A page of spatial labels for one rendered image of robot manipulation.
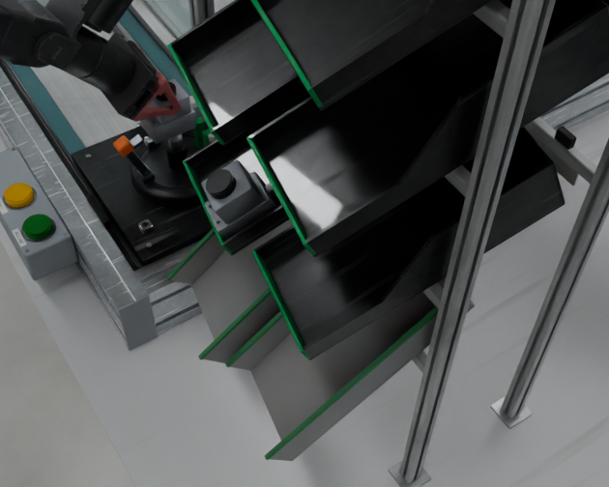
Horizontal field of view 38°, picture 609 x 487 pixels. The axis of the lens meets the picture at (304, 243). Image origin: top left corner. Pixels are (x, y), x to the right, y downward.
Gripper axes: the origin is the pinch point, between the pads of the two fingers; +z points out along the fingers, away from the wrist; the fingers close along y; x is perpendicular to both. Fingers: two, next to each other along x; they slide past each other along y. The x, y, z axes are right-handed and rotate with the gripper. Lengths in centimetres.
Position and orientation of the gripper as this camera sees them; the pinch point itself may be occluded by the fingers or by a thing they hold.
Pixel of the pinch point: (165, 98)
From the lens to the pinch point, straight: 119.5
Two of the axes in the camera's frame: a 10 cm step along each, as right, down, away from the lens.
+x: -6.6, 7.2, 2.3
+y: -5.5, -6.6, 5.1
